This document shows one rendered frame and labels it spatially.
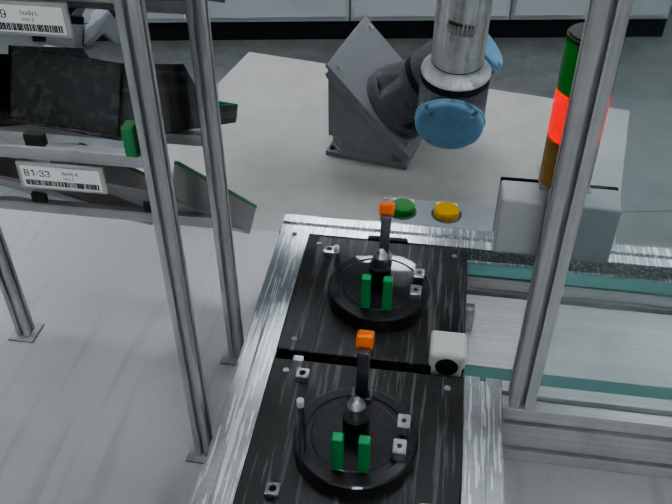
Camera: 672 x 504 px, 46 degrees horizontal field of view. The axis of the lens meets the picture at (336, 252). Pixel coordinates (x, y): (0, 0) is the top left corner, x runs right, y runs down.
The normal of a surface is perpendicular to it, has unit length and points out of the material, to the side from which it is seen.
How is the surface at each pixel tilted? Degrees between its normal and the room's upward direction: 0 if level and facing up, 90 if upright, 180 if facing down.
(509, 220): 90
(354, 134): 90
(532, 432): 90
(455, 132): 106
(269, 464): 0
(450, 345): 0
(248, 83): 0
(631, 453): 90
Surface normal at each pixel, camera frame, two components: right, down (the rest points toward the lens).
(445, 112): -0.18, 0.81
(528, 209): -0.15, 0.63
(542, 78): 0.00, -0.77
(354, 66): 0.67, -0.40
